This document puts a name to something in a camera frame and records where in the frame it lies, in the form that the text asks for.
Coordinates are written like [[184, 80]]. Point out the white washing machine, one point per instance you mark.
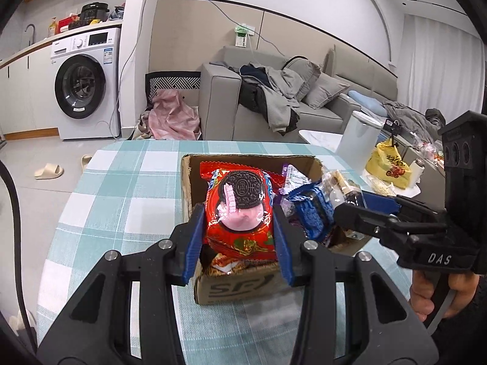
[[102, 121]]

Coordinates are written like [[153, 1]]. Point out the blue pillow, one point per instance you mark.
[[363, 99]]

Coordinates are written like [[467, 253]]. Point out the white kitchen counter cabinet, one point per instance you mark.
[[30, 95]]

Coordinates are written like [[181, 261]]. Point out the person's right hand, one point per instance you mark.
[[420, 292]]

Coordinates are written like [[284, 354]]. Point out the grey cushion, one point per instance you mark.
[[304, 76], [325, 89]]

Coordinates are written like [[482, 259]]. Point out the red box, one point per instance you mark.
[[66, 21]]

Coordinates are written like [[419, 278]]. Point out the white slipper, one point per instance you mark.
[[21, 321]]

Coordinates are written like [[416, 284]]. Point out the brown cardboard box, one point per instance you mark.
[[228, 291]]

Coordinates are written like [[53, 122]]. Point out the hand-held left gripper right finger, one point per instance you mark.
[[283, 247]]

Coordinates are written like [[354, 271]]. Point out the grey sofa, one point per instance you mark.
[[220, 99]]

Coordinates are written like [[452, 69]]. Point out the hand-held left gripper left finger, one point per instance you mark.
[[194, 243]]

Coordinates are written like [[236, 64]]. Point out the pile of clothes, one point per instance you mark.
[[274, 99]]

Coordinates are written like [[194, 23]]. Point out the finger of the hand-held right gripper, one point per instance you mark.
[[361, 218], [380, 201]]

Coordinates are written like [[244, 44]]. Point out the beige slipper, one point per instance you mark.
[[47, 172], [85, 161]]

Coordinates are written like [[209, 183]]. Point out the clear bread packet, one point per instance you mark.
[[336, 186]]

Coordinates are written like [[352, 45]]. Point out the black patterned chair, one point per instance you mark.
[[175, 83]]

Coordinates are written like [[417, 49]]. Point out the white curtain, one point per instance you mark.
[[437, 64]]

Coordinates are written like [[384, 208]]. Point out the white roll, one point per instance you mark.
[[417, 173]]

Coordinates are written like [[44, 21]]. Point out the yellow oil bottle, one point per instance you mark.
[[52, 28]]

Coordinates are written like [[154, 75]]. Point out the pink cloth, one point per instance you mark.
[[171, 118]]

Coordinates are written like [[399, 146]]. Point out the black pressure cooker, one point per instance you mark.
[[95, 12]]

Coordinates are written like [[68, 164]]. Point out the purple snack packet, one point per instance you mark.
[[293, 178]]

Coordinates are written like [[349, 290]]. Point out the small black camera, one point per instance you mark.
[[392, 127]]

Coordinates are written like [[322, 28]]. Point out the yellow plastic bag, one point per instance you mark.
[[388, 167]]

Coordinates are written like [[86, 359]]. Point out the white cylindrical bin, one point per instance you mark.
[[355, 140]]

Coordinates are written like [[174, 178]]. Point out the noodle snack packet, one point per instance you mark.
[[228, 266]]

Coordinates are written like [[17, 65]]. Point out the white side table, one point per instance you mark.
[[319, 137]]

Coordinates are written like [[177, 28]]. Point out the red cookie cake packet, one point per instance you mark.
[[239, 205]]

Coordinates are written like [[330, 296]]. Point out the clear bag of snacks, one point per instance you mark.
[[380, 187]]

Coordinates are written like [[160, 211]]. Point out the white wall control panel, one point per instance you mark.
[[242, 38]]

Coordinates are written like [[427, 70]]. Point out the metal faucet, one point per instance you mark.
[[33, 32]]

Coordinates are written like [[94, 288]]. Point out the blue cookie packet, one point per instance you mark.
[[312, 213]]

